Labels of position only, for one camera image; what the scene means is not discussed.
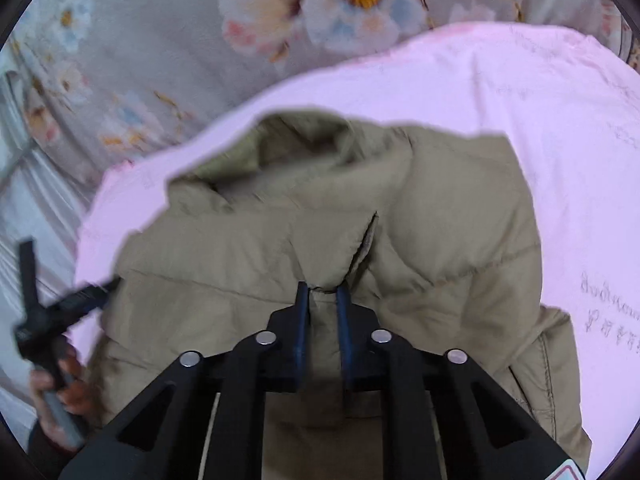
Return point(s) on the pale satin bed skirt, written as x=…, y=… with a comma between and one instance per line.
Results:
x=40, y=200

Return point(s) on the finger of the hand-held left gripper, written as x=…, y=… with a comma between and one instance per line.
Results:
x=27, y=270
x=82, y=302

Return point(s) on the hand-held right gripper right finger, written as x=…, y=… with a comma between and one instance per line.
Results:
x=345, y=335

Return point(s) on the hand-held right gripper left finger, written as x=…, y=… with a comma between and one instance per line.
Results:
x=301, y=332

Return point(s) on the pink printed blanket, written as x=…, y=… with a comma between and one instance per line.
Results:
x=550, y=135

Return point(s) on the khaki quilted puffer jacket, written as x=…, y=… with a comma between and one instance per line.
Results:
x=425, y=210

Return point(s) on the grey floral bedsheet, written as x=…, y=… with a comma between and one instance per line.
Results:
x=175, y=35

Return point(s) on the person's left hand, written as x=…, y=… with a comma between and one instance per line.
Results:
x=75, y=390

